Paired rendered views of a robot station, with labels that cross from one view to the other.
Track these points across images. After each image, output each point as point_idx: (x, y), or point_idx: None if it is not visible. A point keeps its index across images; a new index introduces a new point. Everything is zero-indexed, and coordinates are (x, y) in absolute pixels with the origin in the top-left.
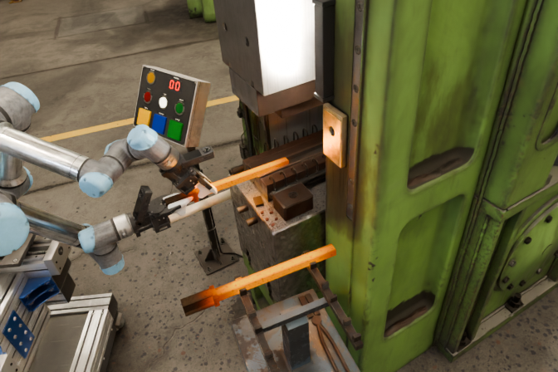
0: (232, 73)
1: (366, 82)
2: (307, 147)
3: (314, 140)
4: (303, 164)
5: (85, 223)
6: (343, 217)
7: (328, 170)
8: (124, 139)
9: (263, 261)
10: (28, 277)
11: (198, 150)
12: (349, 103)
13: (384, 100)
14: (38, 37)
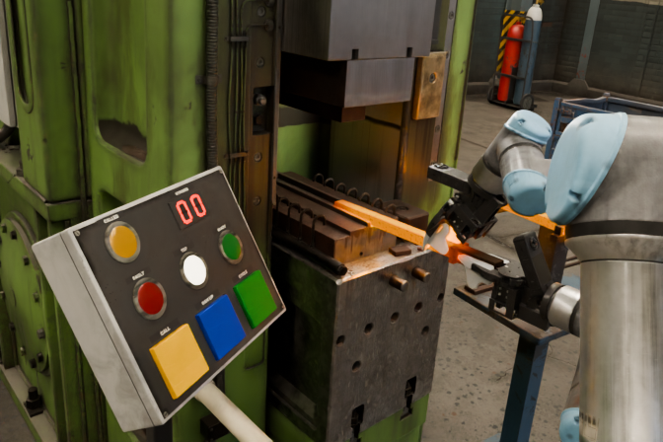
0: (358, 65)
1: (458, 4)
2: (297, 196)
3: (278, 192)
4: (341, 198)
5: (571, 415)
6: (424, 188)
7: (408, 145)
8: (527, 152)
9: (409, 347)
10: None
11: (446, 171)
12: (445, 35)
13: (476, 11)
14: None
